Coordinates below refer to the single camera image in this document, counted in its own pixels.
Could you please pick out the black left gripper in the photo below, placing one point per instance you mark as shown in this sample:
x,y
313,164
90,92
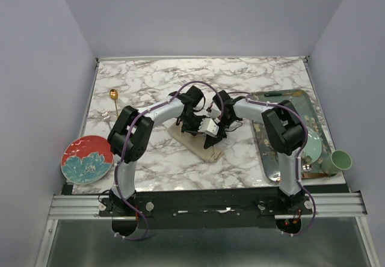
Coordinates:
x,y
193,131

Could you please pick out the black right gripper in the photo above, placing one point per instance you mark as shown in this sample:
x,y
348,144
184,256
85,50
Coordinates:
x,y
211,141

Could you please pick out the beige linen napkin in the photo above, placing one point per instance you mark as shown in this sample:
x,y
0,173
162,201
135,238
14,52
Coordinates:
x,y
195,144

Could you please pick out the gold spoon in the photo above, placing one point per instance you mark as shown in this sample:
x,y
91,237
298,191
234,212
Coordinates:
x,y
113,93

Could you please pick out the silver fork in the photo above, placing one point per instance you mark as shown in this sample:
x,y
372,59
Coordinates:
x,y
106,117

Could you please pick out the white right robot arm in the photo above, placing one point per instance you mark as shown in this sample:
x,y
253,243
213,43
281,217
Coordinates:
x,y
286,131

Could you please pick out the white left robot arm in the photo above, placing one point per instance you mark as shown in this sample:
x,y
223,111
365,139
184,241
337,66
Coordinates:
x,y
130,135

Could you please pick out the floral teal serving tray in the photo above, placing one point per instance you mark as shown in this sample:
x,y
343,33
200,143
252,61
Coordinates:
x,y
304,106

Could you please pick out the mint green plate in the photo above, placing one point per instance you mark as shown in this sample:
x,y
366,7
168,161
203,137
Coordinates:
x,y
313,149

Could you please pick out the red and blue round plate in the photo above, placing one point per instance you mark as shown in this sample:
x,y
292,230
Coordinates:
x,y
87,160

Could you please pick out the mint green cup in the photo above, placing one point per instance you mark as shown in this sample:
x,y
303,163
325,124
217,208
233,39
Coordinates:
x,y
337,162

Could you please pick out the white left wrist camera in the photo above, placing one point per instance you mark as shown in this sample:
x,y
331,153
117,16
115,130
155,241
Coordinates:
x,y
209,127

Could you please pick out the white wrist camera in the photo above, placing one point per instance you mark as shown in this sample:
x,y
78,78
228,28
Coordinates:
x,y
209,127
214,113

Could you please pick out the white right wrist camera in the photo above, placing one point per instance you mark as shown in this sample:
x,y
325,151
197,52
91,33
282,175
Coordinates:
x,y
214,113

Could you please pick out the black mounting base plate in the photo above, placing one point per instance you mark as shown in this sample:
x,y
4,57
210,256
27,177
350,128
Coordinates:
x,y
265,208

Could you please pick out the aluminium frame rail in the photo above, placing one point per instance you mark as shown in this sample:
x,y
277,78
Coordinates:
x,y
79,207

